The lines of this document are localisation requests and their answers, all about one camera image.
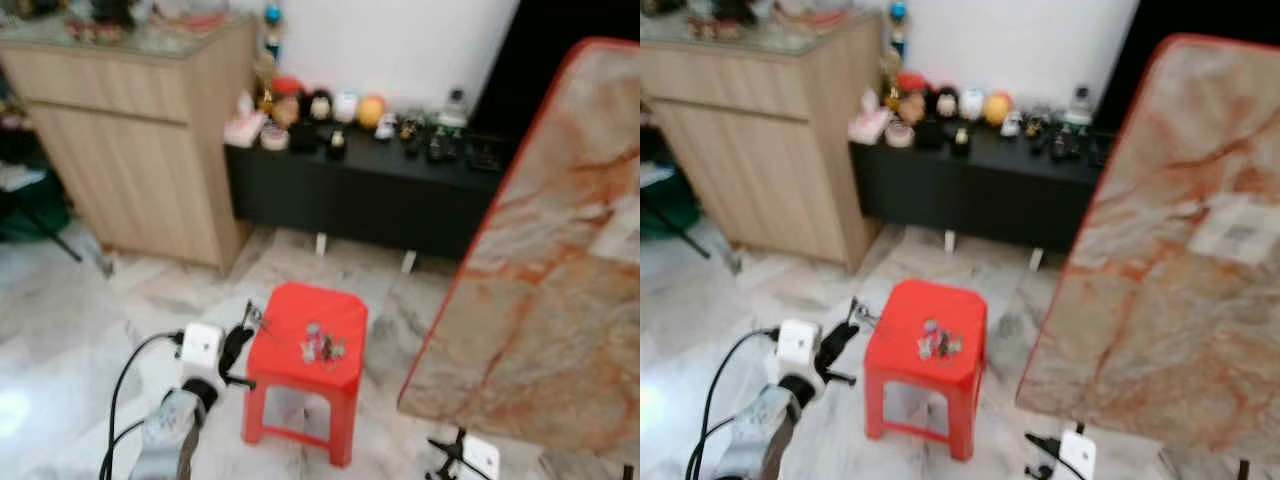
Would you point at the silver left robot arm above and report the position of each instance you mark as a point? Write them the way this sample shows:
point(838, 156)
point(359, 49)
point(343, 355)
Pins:
point(170, 430)
point(750, 430)

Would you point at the bunch of keys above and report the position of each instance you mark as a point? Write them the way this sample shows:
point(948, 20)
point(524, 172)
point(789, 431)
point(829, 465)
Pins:
point(322, 345)
point(940, 342)

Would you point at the red plastic stool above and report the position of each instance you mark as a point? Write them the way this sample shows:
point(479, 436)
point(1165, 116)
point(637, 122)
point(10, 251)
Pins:
point(285, 355)
point(900, 355)

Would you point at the black low console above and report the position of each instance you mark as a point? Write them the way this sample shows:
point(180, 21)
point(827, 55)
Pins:
point(350, 195)
point(960, 195)

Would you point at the marble table with red edge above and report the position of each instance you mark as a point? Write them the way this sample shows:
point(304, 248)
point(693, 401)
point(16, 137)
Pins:
point(540, 300)
point(1150, 320)

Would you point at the light wooden cabinet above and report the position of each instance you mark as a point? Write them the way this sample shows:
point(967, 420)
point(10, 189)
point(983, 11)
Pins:
point(130, 160)
point(760, 160)

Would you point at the pink ornament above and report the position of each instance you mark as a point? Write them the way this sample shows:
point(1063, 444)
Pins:
point(868, 125)
point(243, 128)

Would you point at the dark green object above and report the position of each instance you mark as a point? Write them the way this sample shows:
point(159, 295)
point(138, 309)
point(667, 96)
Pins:
point(30, 215)
point(665, 210)

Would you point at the red hat figurine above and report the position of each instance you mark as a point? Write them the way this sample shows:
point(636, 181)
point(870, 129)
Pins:
point(286, 100)
point(911, 97)

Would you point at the black haired figurine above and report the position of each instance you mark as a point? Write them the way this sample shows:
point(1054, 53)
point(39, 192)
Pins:
point(945, 102)
point(319, 105)

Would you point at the white round figurine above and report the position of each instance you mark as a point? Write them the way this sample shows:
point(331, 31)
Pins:
point(346, 107)
point(972, 104)

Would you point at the small white figurine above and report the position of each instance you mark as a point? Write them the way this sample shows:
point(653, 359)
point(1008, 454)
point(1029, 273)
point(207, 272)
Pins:
point(386, 127)
point(1011, 125)

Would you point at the white paper label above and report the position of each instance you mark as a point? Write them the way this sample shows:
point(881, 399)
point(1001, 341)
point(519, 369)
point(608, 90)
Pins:
point(622, 235)
point(1240, 232)

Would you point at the orange round figurine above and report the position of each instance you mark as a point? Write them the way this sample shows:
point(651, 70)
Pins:
point(997, 106)
point(372, 108)

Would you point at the gold trophy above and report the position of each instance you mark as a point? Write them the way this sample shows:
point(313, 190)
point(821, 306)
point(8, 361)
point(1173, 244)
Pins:
point(890, 72)
point(265, 75)

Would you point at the clear bottle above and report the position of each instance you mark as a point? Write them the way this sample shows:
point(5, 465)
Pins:
point(1079, 110)
point(454, 112)

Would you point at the blue ball ornament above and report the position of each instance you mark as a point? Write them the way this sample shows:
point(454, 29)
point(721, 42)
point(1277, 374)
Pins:
point(898, 13)
point(273, 16)

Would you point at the black television screen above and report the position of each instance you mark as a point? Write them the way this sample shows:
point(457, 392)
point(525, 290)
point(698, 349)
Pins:
point(1200, 15)
point(540, 30)

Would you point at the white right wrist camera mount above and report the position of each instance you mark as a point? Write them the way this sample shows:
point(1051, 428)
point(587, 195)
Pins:
point(1078, 455)

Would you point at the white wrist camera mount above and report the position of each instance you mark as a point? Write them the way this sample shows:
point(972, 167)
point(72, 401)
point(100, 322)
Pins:
point(1078, 455)
point(798, 345)
point(200, 350)

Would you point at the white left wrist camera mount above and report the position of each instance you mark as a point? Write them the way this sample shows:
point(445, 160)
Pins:
point(798, 345)
point(200, 350)

